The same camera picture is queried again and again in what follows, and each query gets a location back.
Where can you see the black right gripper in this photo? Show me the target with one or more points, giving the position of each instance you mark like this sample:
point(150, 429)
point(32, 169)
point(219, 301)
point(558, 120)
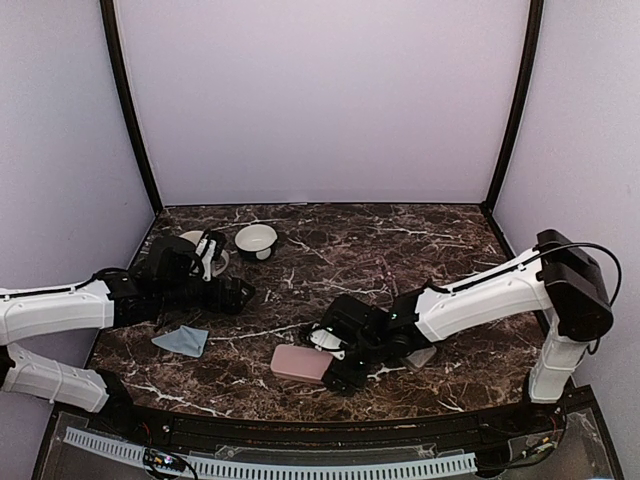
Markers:
point(336, 376)

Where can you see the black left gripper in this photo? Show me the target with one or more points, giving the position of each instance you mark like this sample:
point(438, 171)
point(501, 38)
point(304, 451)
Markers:
point(233, 306)

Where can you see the pink glasses case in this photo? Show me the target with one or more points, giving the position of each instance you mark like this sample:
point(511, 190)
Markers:
point(300, 363)

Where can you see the grey case teal lining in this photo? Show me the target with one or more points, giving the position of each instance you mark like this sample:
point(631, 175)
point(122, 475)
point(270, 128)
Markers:
point(419, 358)

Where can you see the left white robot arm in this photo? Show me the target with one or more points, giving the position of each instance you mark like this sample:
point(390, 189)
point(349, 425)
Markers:
point(176, 274)

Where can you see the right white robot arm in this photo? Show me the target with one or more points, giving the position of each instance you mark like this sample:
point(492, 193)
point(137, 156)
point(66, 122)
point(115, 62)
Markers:
point(557, 277)

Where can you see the clear purple lens sunglasses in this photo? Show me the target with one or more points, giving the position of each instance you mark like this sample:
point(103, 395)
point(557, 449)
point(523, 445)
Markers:
point(375, 279)

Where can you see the white bowl dark exterior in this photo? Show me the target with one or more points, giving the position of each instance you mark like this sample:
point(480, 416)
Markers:
point(256, 243)

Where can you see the beige ceramic mug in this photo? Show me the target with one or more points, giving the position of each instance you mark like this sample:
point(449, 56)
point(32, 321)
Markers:
point(220, 257)

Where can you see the small circuit board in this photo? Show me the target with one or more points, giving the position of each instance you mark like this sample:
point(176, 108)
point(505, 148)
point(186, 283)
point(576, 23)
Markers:
point(158, 459)

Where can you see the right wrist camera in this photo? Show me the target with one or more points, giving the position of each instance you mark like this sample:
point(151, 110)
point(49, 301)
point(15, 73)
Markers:
point(324, 341)

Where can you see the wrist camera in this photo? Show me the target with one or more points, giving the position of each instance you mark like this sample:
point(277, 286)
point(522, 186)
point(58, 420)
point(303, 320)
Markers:
point(324, 341)
point(210, 250)

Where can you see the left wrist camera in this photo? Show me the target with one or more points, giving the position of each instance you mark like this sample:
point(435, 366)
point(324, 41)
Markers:
point(210, 250)

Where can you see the black front table rail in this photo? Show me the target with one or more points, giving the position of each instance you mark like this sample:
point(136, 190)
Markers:
point(205, 433)

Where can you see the white slotted cable duct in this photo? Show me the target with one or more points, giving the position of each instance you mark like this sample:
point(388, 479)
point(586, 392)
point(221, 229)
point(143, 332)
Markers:
point(200, 466)

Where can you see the black frame left post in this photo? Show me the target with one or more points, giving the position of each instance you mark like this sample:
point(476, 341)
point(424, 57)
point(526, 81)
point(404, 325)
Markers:
point(126, 101)

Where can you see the black frame post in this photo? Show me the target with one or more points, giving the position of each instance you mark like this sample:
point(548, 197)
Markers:
point(525, 71)
point(126, 101)

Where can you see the black frame right post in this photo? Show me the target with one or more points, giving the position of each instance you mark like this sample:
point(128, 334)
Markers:
point(525, 71)

